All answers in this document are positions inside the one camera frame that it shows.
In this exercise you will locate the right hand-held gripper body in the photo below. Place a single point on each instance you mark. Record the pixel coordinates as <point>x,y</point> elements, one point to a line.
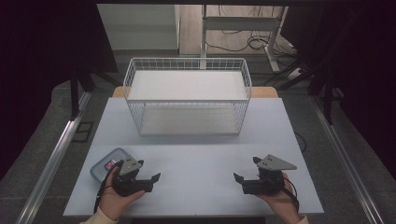
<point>267,185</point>

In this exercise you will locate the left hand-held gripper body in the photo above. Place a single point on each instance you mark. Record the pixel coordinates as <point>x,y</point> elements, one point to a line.
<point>126,186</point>

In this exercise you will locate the person's left hand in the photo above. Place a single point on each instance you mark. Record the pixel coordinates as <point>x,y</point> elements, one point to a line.
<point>113,203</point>

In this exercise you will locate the person's right hand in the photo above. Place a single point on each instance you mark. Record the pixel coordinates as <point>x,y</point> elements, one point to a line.
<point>285,207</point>

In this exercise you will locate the clear box with blue lid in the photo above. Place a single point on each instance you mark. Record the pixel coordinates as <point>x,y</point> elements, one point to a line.
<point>102,169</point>

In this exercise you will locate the wooden table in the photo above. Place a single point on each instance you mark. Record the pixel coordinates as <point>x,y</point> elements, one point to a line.
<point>264,92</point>

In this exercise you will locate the white power strip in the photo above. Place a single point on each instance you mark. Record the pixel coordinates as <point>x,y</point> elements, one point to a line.
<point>294,73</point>

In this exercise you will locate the black stand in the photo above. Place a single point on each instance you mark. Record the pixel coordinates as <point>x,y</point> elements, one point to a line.
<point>74,93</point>

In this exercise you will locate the white cabinet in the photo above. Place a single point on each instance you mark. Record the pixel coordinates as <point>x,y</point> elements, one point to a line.
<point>140,28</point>

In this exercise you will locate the black curtain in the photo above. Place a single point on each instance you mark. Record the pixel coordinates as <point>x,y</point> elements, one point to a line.
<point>46,46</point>
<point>358,62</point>

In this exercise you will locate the black floor bracket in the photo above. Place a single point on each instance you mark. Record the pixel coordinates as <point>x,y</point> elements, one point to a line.
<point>83,132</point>

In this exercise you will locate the aluminium rail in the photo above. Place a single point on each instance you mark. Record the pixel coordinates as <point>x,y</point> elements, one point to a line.
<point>345,161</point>
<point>53,161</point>

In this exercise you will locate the white metal desk frame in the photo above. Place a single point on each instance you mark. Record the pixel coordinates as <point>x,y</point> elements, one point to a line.
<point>239,23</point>

